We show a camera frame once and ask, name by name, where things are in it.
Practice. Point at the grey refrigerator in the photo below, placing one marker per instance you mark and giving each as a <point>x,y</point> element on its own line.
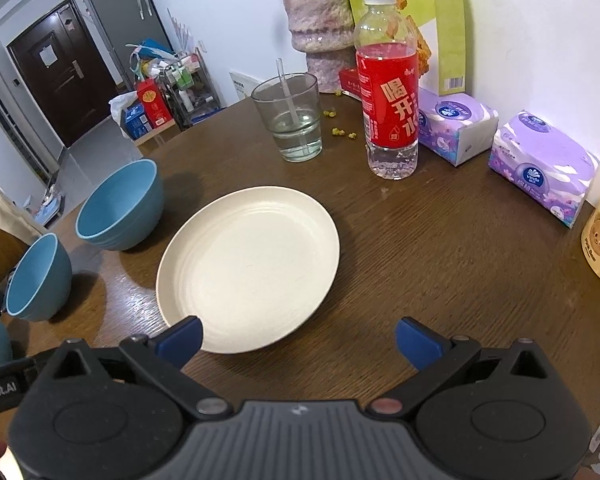
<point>125,15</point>

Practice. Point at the blue carton box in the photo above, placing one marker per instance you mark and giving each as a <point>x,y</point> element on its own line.
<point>135,121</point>

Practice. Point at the red label water bottle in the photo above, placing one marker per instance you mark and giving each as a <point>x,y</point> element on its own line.
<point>387,90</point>

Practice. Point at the cardboard box with packages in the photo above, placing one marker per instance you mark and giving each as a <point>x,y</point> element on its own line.
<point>120,105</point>

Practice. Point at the small purple tissue pack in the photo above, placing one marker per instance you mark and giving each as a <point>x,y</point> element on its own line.
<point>455,127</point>

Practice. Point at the tall red box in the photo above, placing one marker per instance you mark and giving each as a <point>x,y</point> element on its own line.
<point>152,102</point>

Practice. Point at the blue plastic bag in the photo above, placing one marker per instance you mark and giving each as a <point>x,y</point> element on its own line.
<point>150,47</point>

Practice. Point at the white panel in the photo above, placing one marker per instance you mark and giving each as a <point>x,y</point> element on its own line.
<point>240,85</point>

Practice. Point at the paper note on door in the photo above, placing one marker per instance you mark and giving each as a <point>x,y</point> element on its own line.
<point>47,55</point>

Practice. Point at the mottled pink vase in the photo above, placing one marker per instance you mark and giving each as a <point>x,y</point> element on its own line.
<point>320,25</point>

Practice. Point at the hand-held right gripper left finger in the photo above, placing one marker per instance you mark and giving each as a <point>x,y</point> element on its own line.
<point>182,342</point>

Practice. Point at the drinking glass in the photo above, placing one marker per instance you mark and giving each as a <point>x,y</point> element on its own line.
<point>292,130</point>

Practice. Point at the small red box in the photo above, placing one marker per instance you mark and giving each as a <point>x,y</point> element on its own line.
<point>349,82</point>

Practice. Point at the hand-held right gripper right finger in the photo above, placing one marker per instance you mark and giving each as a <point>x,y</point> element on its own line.
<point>417,342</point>

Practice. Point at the dark brown door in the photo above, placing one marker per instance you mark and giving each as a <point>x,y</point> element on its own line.
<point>55,70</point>

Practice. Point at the white bottle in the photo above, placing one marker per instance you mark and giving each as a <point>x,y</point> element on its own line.
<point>186,97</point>

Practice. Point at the large purple tissue pack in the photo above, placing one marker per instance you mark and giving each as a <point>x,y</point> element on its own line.
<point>545,167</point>

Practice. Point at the wooden chair with cloth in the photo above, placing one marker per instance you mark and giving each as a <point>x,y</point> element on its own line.
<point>2,210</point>

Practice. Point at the blue flat package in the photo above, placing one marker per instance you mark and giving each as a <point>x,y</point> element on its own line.
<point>207,116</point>

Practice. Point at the clear straw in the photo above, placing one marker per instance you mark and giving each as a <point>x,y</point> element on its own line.
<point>291,100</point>

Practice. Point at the scattered yellow snack crumbs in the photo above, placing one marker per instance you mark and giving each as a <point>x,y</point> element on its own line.
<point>339,132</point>

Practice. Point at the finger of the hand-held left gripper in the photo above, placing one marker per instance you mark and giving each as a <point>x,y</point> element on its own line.
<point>15,363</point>

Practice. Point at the cream plate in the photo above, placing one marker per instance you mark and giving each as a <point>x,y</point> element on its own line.
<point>247,270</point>

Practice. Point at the green yellow box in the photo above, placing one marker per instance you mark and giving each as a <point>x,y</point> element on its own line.
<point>445,25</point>

